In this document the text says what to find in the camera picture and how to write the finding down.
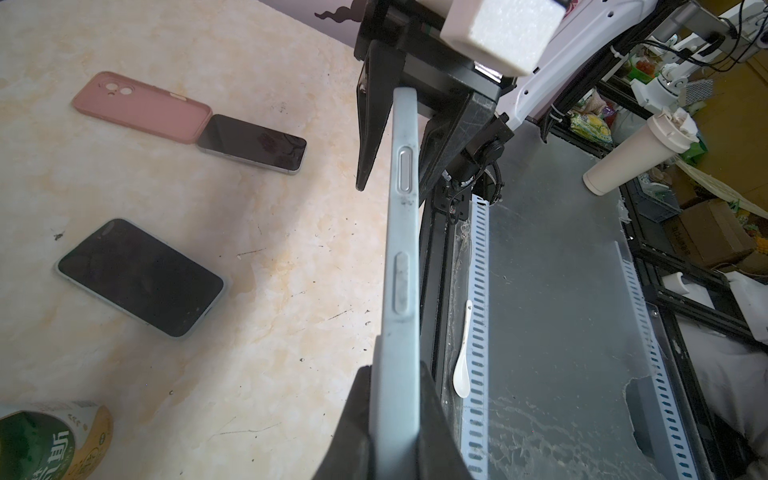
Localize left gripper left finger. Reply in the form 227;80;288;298
313;366;372;480

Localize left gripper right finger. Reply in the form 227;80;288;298
417;362;472;480

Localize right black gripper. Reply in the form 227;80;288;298
354;1;512;201

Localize black phone sideways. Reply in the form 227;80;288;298
369;87;420;479

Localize pink phone case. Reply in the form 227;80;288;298
72;71;212;144

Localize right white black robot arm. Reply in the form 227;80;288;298
354;1;660;195

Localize white plastic spoon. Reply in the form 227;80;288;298
452;300;473;399

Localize white paper coffee cup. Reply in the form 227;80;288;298
582;108;698;196

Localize green gold drink can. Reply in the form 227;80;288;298
1;400;114;479

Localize white slotted cable duct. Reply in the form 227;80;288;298
461;196;490;479

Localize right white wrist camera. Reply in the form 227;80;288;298
440;0;567;77

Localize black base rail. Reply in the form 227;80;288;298
419;198;454;423

